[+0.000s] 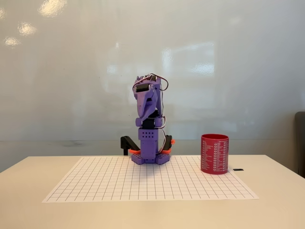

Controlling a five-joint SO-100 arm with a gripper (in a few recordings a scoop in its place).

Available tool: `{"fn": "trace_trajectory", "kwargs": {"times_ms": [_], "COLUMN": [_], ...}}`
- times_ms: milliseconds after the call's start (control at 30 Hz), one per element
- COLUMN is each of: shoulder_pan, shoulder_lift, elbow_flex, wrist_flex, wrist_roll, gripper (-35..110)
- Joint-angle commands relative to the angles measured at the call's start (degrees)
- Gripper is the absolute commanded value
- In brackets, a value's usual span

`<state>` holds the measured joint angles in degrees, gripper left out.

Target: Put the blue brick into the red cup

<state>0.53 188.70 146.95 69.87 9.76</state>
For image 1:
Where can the red printed cup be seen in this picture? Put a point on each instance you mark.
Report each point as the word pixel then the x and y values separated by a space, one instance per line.
pixel 215 155

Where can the purple robot arm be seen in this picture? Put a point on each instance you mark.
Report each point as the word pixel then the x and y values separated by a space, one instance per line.
pixel 148 145

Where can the white grid paper sheet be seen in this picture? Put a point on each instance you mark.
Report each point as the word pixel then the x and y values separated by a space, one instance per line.
pixel 150 183

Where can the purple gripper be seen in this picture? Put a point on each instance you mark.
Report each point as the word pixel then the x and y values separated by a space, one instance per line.
pixel 146 103

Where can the small flat black piece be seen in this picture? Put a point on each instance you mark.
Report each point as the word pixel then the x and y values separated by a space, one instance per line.
pixel 238 169

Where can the dark grey chair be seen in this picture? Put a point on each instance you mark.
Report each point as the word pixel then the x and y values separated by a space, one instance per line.
pixel 300 143

